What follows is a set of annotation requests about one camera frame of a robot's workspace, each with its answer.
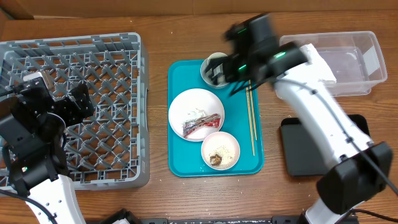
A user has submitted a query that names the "white round plate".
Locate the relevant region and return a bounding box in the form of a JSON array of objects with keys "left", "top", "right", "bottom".
[{"left": 168, "top": 88, "right": 225, "bottom": 142}]

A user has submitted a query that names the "brown food scrap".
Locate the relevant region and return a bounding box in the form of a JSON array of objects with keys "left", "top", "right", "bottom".
[{"left": 210, "top": 154, "right": 222, "bottom": 166}]

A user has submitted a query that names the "pale green bowl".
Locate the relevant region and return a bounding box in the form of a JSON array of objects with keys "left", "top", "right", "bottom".
[{"left": 200, "top": 52, "right": 228, "bottom": 89}]

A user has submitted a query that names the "white napkin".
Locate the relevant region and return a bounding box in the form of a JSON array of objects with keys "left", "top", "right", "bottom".
[{"left": 288, "top": 44, "right": 336, "bottom": 84}]

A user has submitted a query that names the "pink bowl with scraps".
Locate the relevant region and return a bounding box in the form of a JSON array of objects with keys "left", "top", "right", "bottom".
[{"left": 201, "top": 131, "right": 240, "bottom": 170}]

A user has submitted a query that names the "teal plastic tray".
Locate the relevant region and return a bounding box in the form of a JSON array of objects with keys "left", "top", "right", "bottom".
[{"left": 167, "top": 60, "right": 264, "bottom": 177}]

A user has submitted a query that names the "black tray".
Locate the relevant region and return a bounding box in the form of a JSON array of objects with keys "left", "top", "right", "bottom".
[{"left": 279, "top": 114, "right": 371, "bottom": 177}]

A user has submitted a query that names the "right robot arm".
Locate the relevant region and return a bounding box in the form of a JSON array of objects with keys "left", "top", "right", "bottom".
[{"left": 205, "top": 14, "right": 392, "bottom": 223}]

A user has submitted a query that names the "clear plastic bin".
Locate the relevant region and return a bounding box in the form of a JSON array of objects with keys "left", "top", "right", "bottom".
[{"left": 279, "top": 31, "right": 387, "bottom": 96}]

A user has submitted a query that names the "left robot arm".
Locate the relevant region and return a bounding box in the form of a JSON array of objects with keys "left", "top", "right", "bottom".
[{"left": 1, "top": 78, "right": 94, "bottom": 223}]

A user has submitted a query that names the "grey dish rack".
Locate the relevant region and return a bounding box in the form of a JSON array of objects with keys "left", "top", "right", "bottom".
[{"left": 1, "top": 32, "right": 150, "bottom": 190}]

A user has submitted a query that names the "red snack wrapper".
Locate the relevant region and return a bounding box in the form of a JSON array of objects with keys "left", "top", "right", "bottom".
[{"left": 183, "top": 113, "right": 221, "bottom": 138}]

